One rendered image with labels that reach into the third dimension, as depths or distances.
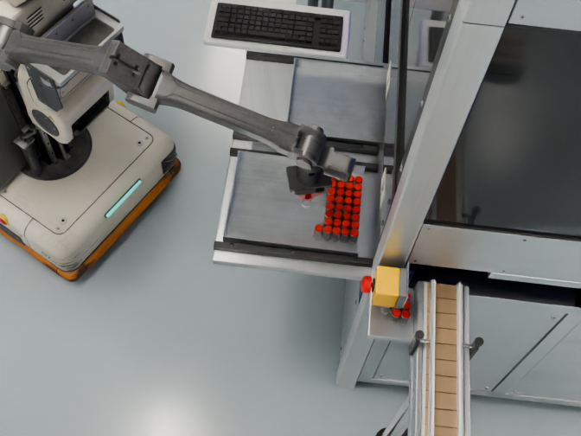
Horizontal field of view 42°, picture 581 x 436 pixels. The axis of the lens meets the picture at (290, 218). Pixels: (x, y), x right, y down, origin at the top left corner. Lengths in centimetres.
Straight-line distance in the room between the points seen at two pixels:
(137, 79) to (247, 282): 137
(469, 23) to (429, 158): 35
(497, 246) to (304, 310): 124
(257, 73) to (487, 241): 89
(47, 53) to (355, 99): 89
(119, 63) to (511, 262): 96
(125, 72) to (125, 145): 124
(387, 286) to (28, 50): 95
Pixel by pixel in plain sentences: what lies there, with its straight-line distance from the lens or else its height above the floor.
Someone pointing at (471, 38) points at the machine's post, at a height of 177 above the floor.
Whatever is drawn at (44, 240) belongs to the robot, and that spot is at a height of 27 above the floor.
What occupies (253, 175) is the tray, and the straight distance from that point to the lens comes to 204.
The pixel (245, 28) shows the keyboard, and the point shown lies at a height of 83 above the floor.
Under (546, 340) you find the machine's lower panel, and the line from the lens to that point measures 225.
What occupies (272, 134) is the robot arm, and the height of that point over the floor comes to 127.
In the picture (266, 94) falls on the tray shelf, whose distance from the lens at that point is 220.
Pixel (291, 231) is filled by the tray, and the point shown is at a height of 88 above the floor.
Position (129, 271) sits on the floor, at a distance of 292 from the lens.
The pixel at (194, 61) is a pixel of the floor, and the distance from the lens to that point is 344.
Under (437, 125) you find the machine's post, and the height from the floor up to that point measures 155.
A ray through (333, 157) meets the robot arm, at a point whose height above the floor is 121.
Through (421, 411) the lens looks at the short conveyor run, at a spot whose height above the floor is 93.
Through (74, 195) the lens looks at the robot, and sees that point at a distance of 278.
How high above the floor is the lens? 261
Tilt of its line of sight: 61 degrees down
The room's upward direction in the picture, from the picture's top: 6 degrees clockwise
